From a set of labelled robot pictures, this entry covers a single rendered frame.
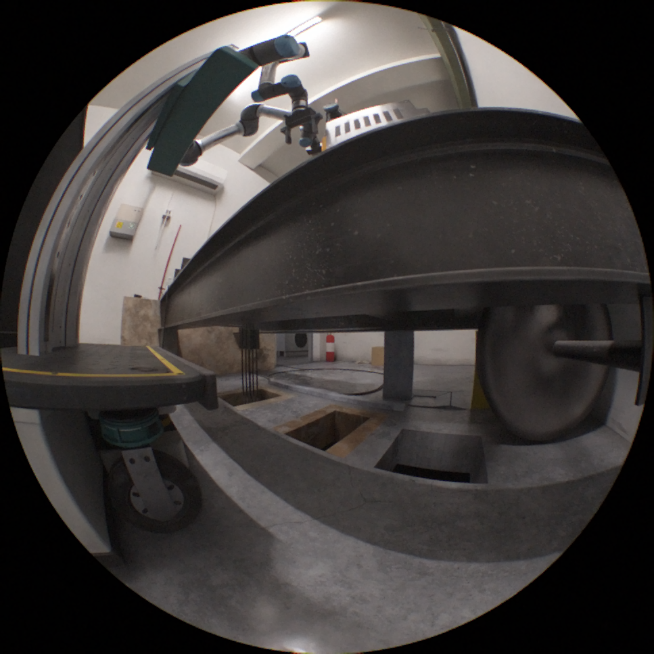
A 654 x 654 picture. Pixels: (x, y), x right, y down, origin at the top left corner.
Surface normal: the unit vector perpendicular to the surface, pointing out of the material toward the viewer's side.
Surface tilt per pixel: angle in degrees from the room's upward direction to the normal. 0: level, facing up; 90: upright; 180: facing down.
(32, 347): 90
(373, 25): 180
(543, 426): 48
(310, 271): 90
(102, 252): 90
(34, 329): 90
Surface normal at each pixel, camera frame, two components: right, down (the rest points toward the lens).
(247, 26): -0.01, 1.00
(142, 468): 0.83, -0.03
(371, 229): -0.59, -0.06
